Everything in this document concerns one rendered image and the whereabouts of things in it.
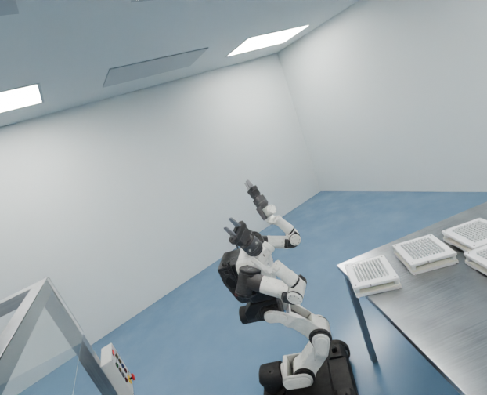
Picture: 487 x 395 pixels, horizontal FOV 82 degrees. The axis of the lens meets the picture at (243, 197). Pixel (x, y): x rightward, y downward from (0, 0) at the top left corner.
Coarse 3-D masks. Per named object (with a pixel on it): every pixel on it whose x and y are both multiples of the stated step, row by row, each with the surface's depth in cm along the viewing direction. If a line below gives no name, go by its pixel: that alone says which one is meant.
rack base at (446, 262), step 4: (396, 256) 179; (400, 256) 174; (404, 260) 170; (440, 260) 159; (444, 260) 158; (448, 260) 157; (452, 260) 156; (456, 260) 155; (404, 264) 168; (408, 264) 165; (424, 264) 160; (428, 264) 159; (432, 264) 158; (436, 264) 157; (440, 264) 156; (444, 264) 156; (448, 264) 156; (452, 264) 156; (408, 268) 164; (420, 268) 159; (424, 268) 158; (428, 268) 157; (432, 268) 157; (436, 268) 157; (412, 272) 159; (416, 272) 159; (420, 272) 158
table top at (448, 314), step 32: (448, 224) 191; (416, 288) 150; (448, 288) 142; (480, 288) 135; (416, 320) 132; (448, 320) 126; (480, 320) 121; (448, 352) 114; (480, 352) 109; (480, 384) 99
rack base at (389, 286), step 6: (390, 282) 157; (366, 288) 159; (372, 288) 158; (378, 288) 156; (384, 288) 155; (390, 288) 155; (396, 288) 154; (360, 294) 158; (366, 294) 158; (372, 294) 157
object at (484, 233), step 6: (474, 222) 170; (480, 222) 168; (456, 228) 171; (462, 228) 170; (468, 228) 167; (474, 228) 165; (480, 228) 163; (486, 228) 161; (462, 234) 164; (468, 234) 162; (474, 234) 161; (486, 234) 157; (474, 240) 156
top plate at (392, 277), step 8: (376, 256) 176; (384, 256) 173; (384, 264) 166; (352, 272) 170; (360, 272) 167; (384, 272) 160; (392, 272) 157; (352, 280) 163; (360, 280) 161; (368, 280) 159; (376, 280) 156; (384, 280) 154; (392, 280) 153; (360, 288) 157
